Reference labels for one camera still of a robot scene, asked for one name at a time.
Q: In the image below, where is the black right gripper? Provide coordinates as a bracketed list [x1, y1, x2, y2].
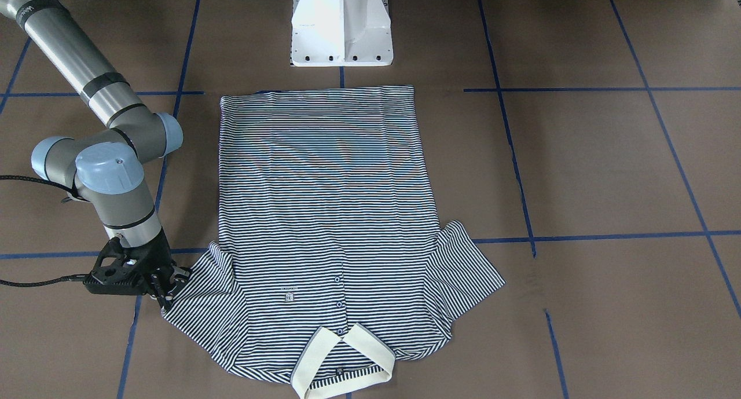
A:
[98, 230, 192, 312]

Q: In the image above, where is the striped polo shirt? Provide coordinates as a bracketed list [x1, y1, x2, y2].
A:
[162, 86, 505, 398]

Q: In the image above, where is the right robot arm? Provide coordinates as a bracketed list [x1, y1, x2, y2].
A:
[2, 0, 191, 311]

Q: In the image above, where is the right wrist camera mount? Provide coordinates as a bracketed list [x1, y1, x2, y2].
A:
[83, 254, 148, 296]

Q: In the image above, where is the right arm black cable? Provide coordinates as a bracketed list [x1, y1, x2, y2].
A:
[0, 175, 87, 288]

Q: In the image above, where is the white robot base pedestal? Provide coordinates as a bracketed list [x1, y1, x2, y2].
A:
[289, 0, 394, 67]

